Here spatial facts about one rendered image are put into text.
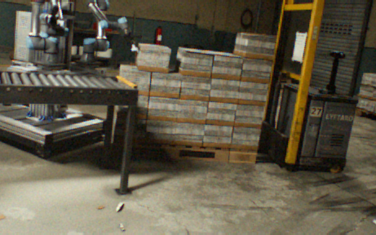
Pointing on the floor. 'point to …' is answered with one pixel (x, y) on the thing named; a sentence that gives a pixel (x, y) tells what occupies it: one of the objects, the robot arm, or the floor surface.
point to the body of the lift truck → (320, 126)
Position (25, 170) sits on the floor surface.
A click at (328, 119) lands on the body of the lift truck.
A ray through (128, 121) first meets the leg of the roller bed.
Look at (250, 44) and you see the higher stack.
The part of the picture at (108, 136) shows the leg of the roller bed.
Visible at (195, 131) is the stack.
